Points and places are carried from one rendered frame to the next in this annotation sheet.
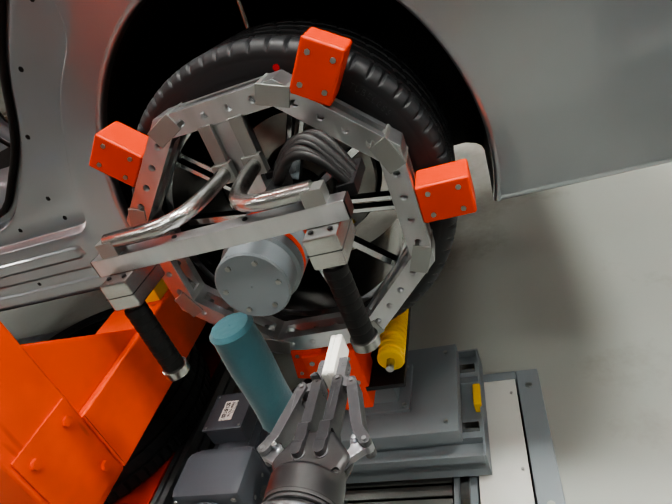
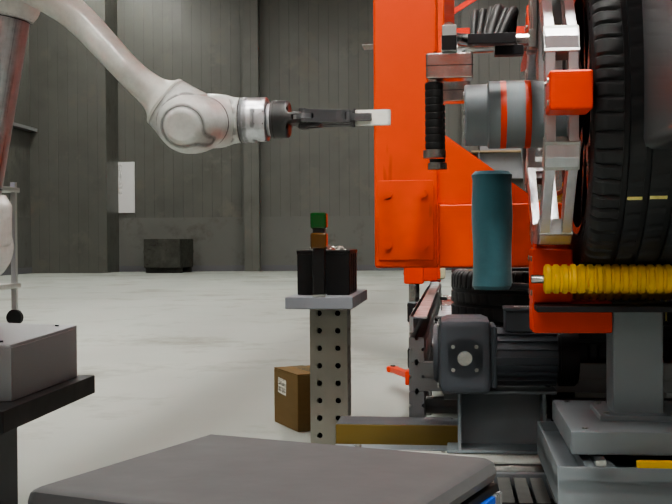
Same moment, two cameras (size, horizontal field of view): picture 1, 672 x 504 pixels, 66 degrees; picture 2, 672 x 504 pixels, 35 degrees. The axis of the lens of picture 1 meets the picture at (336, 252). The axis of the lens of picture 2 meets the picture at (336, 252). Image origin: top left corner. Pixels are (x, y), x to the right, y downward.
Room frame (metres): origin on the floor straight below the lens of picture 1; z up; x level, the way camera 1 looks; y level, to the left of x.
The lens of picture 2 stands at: (-0.08, -1.94, 0.59)
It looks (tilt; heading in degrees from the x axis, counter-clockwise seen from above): 1 degrees down; 76
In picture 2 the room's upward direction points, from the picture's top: straight up
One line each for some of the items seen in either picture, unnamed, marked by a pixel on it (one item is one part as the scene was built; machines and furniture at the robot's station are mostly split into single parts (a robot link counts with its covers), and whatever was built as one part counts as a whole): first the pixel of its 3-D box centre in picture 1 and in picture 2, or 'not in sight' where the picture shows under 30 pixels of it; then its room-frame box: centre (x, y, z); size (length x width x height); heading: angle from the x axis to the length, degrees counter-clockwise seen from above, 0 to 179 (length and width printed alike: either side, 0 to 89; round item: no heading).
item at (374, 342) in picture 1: (350, 303); (434, 118); (0.62, 0.01, 0.83); 0.04 x 0.04 x 0.16
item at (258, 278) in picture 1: (269, 252); (514, 114); (0.83, 0.11, 0.85); 0.21 x 0.14 x 0.14; 159
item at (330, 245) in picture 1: (330, 235); (449, 66); (0.65, 0.00, 0.93); 0.09 x 0.05 x 0.05; 159
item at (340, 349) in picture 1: (338, 361); (372, 117); (0.51, 0.05, 0.83); 0.07 x 0.01 x 0.03; 159
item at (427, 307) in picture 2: not in sight; (433, 322); (1.27, 1.83, 0.28); 2.47 x 0.09 x 0.22; 69
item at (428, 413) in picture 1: (373, 366); (634, 368); (1.06, 0.02, 0.32); 0.40 x 0.30 x 0.28; 69
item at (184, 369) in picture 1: (155, 338); (437, 135); (0.74, 0.33, 0.83); 0.04 x 0.04 x 0.16
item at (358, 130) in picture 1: (279, 231); (549, 113); (0.90, 0.08, 0.85); 0.54 x 0.07 x 0.54; 69
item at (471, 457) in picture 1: (393, 414); (634, 460); (1.06, 0.02, 0.13); 0.50 x 0.36 x 0.10; 69
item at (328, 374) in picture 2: not in sight; (330, 380); (0.62, 0.84, 0.21); 0.10 x 0.10 x 0.42; 69
